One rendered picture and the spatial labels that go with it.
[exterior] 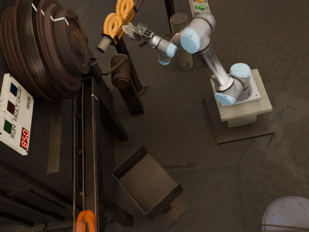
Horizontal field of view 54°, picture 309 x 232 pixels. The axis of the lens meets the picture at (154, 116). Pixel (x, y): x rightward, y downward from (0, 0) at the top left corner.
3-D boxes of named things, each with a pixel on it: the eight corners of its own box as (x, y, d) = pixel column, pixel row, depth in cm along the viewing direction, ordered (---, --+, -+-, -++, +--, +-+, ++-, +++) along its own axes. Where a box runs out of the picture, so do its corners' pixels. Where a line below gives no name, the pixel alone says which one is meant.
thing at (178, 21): (179, 72, 254) (170, 26, 209) (177, 60, 260) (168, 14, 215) (194, 69, 252) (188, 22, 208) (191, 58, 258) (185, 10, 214)
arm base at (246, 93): (250, 80, 201) (250, 71, 192) (254, 99, 193) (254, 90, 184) (226, 83, 204) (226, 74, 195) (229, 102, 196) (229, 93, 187)
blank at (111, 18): (100, 27, 185) (104, 28, 184) (112, 7, 189) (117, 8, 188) (109, 42, 199) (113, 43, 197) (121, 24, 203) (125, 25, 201)
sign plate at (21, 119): (22, 155, 118) (-8, 136, 102) (29, 99, 130) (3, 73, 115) (28, 154, 117) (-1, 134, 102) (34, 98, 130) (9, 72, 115)
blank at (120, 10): (112, 7, 189) (117, 8, 188) (124, -12, 193) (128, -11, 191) (121, 23, 203) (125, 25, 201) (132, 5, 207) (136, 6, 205)
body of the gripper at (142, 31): (138, 21, 183) (156, 31, 182) (138, 30, 191) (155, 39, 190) (132, 31, 180) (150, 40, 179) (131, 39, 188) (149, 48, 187)
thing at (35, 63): (67, 120, 144) (7, 55, 103) (71, 45, 167) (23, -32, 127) (80, 117, 143) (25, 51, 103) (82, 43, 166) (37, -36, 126)
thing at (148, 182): (169, 237, 194) (145, 215, 132) (143, 206, 206) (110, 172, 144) (193, 215, 198) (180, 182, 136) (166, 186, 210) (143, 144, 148)
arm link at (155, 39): (161, 43, 190) (154, 52, 187) (154, 39, 190) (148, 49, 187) (162, 35, 183) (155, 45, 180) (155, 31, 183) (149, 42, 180)
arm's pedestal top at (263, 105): (256, 72, 209) (257, 68, 206) (271, 111, 193) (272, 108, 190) (210, 82, 213) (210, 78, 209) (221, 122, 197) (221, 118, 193)
